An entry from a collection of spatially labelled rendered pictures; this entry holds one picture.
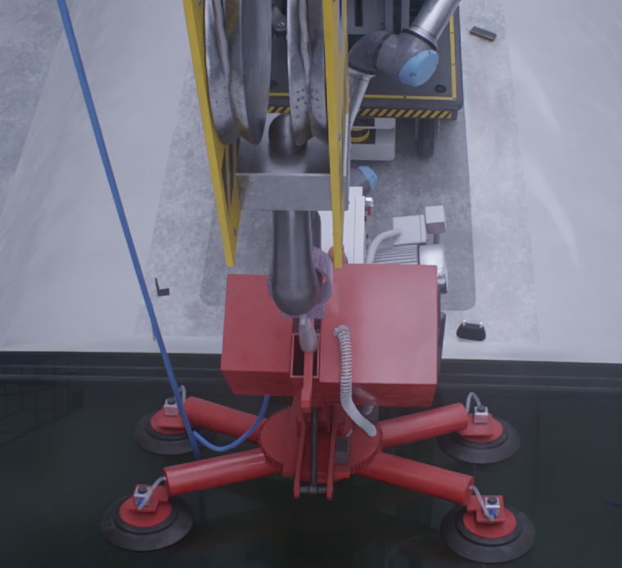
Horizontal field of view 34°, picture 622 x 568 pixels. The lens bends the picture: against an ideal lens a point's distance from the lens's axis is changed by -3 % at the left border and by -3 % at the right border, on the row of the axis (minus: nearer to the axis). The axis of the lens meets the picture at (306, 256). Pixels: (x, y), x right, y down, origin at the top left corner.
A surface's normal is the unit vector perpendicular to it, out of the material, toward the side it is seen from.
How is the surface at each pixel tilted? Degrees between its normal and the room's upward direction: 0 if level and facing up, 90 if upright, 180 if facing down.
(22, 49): 0
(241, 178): 90
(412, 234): 14
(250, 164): 0
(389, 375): 20
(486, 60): 0
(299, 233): 66
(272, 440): 26
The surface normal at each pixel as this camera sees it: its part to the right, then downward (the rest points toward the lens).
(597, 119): 0.41, -0.55
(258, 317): -0.06, -0.36
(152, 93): -0.22, -0.62
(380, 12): -0.07, 0.78
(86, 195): -0.47, -0.57
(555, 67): 0.20, -0.60
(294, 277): 0.10, 0.55
